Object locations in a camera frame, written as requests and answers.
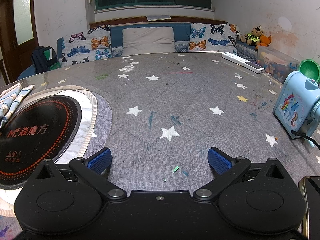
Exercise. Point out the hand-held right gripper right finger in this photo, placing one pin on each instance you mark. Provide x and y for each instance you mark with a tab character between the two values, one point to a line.
220	161

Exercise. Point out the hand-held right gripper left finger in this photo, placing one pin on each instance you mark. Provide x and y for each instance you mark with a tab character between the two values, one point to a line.
100	161

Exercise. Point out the blue striped shirt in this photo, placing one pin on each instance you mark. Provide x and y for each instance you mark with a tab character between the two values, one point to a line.
15	97

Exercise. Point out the round beige-trimmed mat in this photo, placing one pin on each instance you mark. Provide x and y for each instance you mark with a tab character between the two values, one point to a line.
91	120

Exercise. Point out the small green scrap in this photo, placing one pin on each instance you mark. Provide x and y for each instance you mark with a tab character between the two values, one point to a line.
176	169

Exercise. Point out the round black induction cooktop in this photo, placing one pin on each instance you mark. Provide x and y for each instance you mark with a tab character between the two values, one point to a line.
37	135

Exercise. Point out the blue unicorn pencil sharpener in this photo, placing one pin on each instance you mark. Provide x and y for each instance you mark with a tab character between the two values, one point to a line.
292	100

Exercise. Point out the white remote control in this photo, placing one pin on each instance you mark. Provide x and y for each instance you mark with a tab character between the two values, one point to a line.
240	60

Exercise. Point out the clear plastic toy box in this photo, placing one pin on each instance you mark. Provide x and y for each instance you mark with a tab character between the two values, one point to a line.
277	65

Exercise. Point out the dark backpack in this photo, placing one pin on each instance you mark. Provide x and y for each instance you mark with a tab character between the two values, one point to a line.
42	60

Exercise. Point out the butterfly-print cushion cover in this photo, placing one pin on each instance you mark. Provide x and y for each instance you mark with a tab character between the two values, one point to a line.
212	37
82	42

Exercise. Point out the blue sofa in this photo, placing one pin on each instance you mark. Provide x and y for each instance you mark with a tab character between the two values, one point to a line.
116	37

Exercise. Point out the black white plush toy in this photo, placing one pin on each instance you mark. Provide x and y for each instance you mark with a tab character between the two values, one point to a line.
241	36

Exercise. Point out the green plastic bowl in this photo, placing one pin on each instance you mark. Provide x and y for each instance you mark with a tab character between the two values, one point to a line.
308	70

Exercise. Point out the brown teddy bear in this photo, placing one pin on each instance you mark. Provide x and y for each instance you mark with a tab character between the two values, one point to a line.
255	37

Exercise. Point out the orange plush toy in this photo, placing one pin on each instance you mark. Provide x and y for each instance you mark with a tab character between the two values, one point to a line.
265	40

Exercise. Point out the beige pillow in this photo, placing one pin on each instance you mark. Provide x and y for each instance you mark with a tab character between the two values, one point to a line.
150	40

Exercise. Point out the grey booklet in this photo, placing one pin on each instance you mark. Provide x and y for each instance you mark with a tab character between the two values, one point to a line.
158	18

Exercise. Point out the wooden door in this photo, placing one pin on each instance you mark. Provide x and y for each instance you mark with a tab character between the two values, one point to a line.
7	30

